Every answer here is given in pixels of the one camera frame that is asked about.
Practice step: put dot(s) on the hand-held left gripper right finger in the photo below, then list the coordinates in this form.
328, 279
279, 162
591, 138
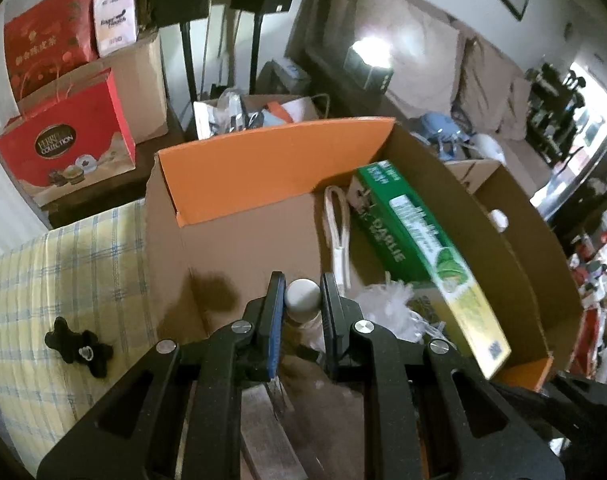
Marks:
333, 330

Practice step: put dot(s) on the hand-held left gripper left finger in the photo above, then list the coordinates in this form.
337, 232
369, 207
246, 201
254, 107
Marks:
273, 345

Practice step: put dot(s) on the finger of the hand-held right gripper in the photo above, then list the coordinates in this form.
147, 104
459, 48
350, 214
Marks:
583, 392

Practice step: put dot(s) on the white cylindrical bottle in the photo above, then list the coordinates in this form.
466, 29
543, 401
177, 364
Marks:
303, 297

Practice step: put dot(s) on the green toothpaste box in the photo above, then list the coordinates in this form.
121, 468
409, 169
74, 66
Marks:
423, 240

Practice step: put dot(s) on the cardboard box with orange flap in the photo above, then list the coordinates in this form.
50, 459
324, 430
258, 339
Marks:
263, 160

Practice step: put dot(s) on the white fluffy item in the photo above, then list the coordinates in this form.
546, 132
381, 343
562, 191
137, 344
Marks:
388, 305

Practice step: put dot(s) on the yellow plaid cloth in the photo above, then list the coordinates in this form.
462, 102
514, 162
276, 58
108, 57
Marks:
93, 270

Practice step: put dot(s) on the black flower-shaped plush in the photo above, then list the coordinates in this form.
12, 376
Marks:
76, 345

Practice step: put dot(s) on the white paper bag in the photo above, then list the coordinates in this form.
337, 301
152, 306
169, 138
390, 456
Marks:
303, 110

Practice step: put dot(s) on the blue object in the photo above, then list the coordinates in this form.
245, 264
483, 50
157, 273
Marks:
436, 127

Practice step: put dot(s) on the round dining table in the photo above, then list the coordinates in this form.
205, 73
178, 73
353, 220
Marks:
578, 165

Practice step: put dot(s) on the white round object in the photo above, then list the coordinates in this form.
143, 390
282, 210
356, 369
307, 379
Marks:
488, 147

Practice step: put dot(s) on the grey device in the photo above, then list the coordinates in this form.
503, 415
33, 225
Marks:
283, 75

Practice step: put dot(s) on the black box with bright light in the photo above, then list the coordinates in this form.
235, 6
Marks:
371, 67

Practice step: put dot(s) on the dark cluttered shelf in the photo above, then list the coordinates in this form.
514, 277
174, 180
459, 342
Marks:
548, 110

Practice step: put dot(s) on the black speaker stand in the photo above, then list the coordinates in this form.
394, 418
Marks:
255, 50
186, 70

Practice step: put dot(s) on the brown cardboard box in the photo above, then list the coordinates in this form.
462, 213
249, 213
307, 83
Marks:
138, 85

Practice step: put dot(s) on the red chocolate gift box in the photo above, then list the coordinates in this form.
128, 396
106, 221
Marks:
58, 145

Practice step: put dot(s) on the sofa with beige cover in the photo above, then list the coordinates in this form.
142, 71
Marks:
423, 50

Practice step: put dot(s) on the pink tissue pack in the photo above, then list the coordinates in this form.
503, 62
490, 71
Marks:
114, 20

